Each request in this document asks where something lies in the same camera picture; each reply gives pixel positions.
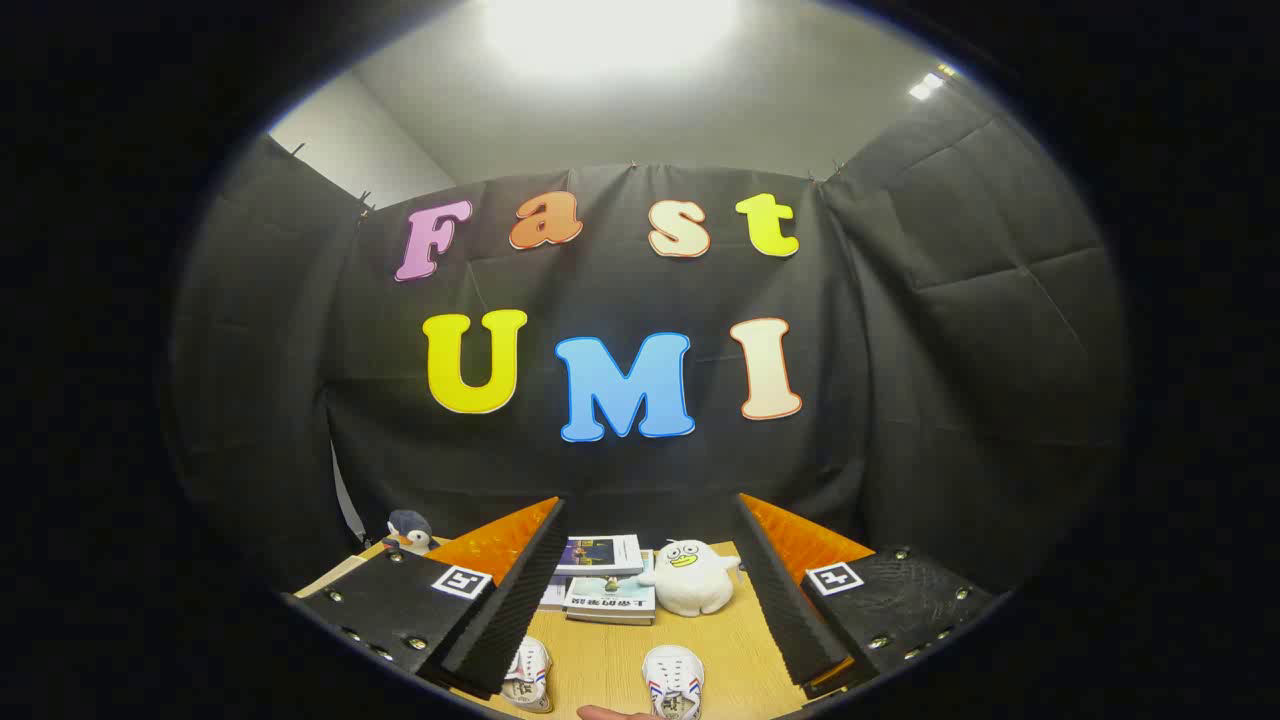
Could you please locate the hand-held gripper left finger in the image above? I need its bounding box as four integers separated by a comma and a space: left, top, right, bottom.
285, 495, 569, 701

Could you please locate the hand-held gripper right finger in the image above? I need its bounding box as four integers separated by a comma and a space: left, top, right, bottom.
735, 492, 996, 701

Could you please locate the white striped canvas shoe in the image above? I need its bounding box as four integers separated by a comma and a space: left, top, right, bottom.
641, 645, 706, 720
500, 636, 554, 714

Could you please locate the book with pale blue cover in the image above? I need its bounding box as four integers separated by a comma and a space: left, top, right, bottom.
563, 574, 658, 627

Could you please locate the book with blue night cover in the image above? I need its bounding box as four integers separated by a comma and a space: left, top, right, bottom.
556, 534, 645, 578

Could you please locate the white duck plush toy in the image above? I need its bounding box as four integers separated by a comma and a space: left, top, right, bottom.
637, 539, 743, 617

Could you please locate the blue-grey penguin plush toy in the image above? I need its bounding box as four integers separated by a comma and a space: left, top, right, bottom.
383, 509, 441, 557

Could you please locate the black backdrop cloth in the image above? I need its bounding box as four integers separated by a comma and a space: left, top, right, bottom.
168, 78, 1133, 601

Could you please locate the large bright ceiling light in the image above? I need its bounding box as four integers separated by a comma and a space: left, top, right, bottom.
480, 0, 746, 81

